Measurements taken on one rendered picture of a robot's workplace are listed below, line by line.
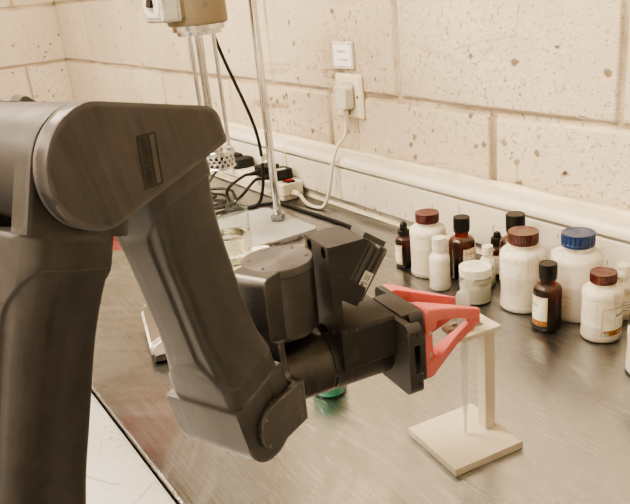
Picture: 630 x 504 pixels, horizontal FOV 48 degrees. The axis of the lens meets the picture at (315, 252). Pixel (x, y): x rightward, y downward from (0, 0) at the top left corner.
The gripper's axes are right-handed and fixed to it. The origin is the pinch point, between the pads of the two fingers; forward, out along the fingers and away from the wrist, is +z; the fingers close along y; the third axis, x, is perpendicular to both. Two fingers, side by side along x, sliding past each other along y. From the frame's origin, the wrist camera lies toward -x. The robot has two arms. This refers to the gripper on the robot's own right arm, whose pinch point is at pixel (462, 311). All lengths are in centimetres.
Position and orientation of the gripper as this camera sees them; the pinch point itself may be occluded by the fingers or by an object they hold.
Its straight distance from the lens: 68.1
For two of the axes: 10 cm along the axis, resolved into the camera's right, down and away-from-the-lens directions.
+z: 8.9, -2.4, 3.8
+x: 0.9, 9.3, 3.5
